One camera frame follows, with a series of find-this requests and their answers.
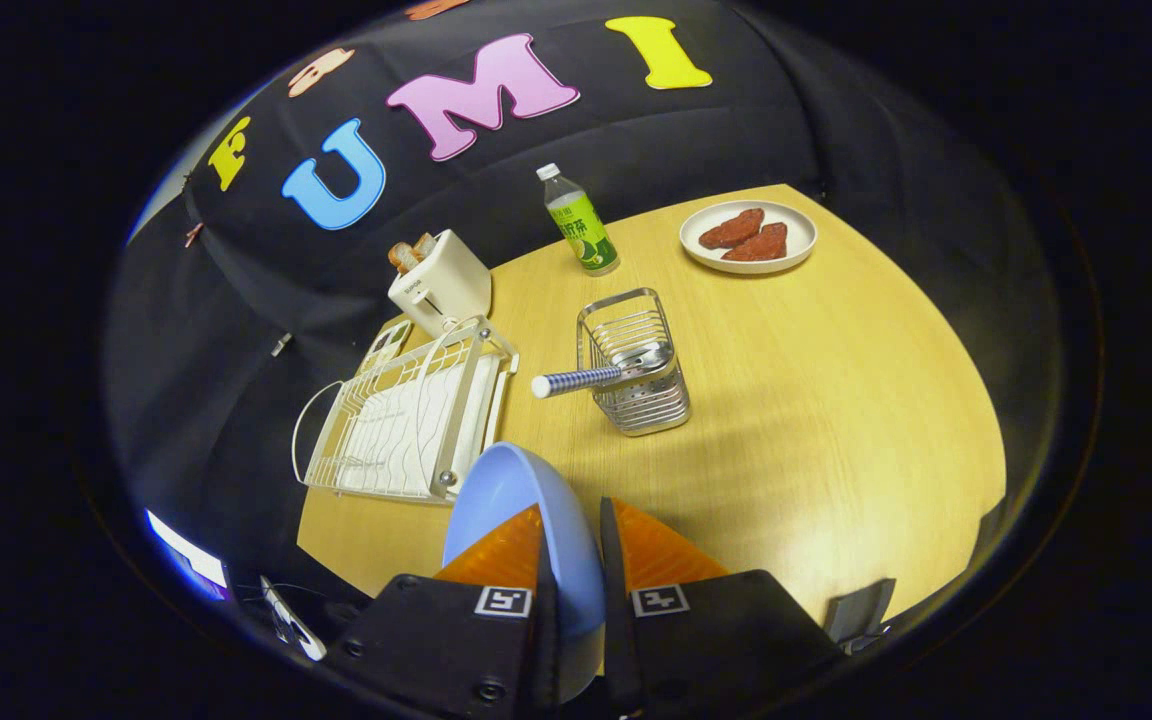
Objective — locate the white toaster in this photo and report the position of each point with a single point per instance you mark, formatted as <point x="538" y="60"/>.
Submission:
<point x="446" y="285"/>

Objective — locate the toast slice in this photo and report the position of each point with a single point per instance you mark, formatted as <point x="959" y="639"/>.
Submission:
<point x="403" y="258"/>
<point x="425" y="243"/>

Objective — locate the green label drink bottle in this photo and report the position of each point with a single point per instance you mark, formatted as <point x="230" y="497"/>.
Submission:
<point x="581" y="225"/>

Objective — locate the red meat slice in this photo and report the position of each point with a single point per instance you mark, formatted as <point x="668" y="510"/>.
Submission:
<point x="758" y="245"/>
<point x="733" y="229"/>

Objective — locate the pink clip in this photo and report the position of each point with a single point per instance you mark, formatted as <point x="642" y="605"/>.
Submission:
<point x="194" y="234"/>

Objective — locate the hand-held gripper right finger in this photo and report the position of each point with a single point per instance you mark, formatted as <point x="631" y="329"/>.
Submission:
<point x="726" y="640"/>

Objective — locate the white plate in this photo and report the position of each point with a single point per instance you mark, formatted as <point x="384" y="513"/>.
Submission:
<point x="796" y="225"/>

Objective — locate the divided condiment dish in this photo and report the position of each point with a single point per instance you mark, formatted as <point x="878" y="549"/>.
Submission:
<point x="386" y="342"/>

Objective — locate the dark grey panel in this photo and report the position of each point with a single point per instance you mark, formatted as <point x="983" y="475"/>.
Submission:
<point x="858" y="608"/>

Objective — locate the blue plate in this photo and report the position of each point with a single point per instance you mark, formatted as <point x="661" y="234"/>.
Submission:
<point x="506" y="490"/>

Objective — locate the computer monitor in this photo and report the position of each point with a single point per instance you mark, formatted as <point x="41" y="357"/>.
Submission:
<point x="186" y="552"/>

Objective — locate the white clip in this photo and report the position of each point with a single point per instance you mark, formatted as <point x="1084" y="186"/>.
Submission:
<point x="281" y="345"/>

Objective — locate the black backdrop cloth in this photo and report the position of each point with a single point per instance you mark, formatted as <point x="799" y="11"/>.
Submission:
<point x="736" y="110"/>

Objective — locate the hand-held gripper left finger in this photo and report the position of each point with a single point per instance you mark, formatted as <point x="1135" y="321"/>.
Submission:
<point x="436" y="640"/>

